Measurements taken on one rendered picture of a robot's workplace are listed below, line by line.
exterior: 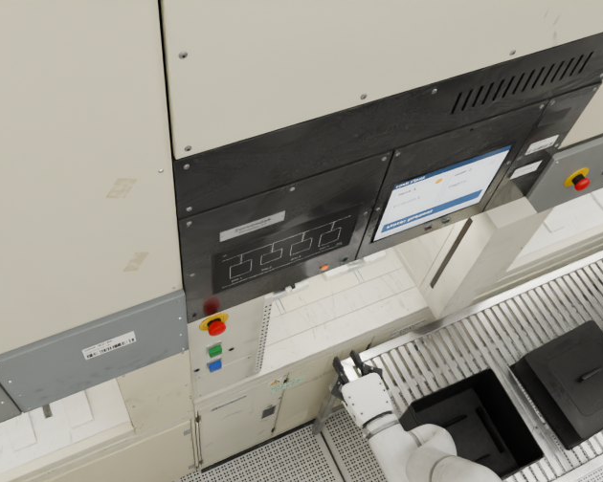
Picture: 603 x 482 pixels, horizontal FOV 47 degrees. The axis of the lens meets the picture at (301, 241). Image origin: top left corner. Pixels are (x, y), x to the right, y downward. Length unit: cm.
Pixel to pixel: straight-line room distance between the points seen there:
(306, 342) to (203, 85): 126
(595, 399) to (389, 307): 66
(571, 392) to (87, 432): 138
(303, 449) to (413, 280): 96
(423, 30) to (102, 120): 45
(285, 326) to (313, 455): 90
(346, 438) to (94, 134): 216
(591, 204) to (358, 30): 176
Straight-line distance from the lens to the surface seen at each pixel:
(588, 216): 256
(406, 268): 219
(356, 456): 286
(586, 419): 221
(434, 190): 145
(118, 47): 80
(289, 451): 283
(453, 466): 134
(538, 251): 239
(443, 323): 227
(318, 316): 207
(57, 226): 102
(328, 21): 90
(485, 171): 152
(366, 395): 163
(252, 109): 96
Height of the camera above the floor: 273
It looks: 59 degrees down
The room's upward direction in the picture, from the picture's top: 12 degrees clockwise
